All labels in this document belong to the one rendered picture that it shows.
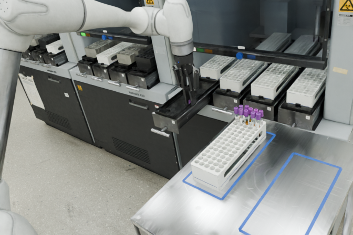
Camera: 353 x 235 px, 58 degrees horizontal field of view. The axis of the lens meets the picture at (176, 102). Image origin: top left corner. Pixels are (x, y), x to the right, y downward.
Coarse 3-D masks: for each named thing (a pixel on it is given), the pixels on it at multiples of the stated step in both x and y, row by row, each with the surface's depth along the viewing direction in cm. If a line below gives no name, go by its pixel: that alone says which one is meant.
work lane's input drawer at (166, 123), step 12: (204, 84) 154; (216, 84) 152; (180, 96) 148; (204, 96) 144; (168, 108) 140; (180, 108) 138; (192, 108) 138; (156, 120) 139; (168, 120) 133; (180, 120) 132; (156, 132) 135
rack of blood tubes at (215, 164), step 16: (240, 128) 107; (256, 128) 105; (224, 144) 101; (240, 144) 100; (256, 144) 105; (208, 160) 95; (224, 160) 94; (240, 160) 99; (208, 176) 92; (224, 176) 97
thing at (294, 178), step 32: (224, 128) 118; (288, 128) 113; (192, 160) 106; (256, 160) 101; (288, 160) 99; (320, 160) 97; (352, 160) 95; (160, 192) 96; (192, 192) 94; (224, 192) 92; (256, 192) 90; (288, 192) 89; (320, 192) 87; (352, 192) 107; (160, 224) 86; (192, 224) 84; (224, 224) 83; (256, 224) 81; (288, 224) 80; (320, 224) 79
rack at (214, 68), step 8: (216, 56) 166; (224, 56) 163; (208, 64) 158; (216, 64) 157; (224, 64) 155; (232, 64) 166; (200, 72) 158; (208, 72) 154; (216, 72) 151; (224, 72) 157
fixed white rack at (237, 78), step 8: (240, 64) 154; (248, 64) 153; (256, 64) 150; (264, 64) 158; (232, 72) 147; (240, 72) 145; (248, 72) 144; (256, 72) 151; (224, 80) 142; (232, 80) 140; (240, 80) 139; (248, 80) 150; (224, 88) 144; (232, 88) 141; (240, 88) 139
